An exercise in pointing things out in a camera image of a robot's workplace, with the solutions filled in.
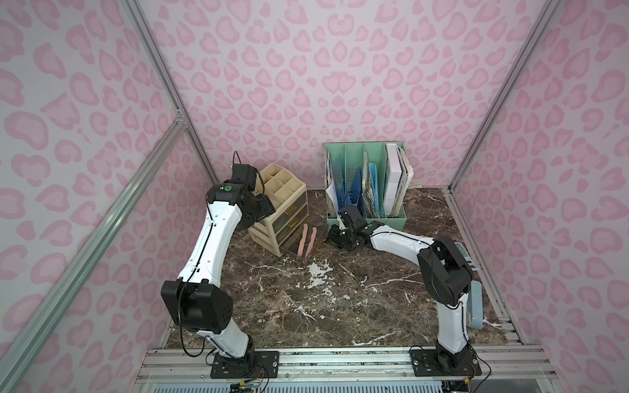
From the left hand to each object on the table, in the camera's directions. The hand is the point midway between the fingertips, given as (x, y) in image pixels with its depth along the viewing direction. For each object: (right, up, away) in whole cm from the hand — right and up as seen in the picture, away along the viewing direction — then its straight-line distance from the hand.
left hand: (264, 209), depth 81 cm
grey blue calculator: (+75, -21, +9) cm, 78 cm away
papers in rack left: (+23, +3, +9) cm, 25 cm away
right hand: (+19, -12, +12) cm, 25 cm away
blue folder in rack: (+38, +9, +9) cm, 40 cm away
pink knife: (+11, -13, +19) cm, 25 cm away
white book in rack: (+46, +13, +11) cm, 49 cm away
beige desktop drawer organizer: (+8, +4, +3) cm, 9 cm away
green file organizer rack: (+36, +13, +12) cm, 41 cm away
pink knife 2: (+15, -13, +19) cm, 27 cm away
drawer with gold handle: (+7, -14, +19) cm, 25 cm away
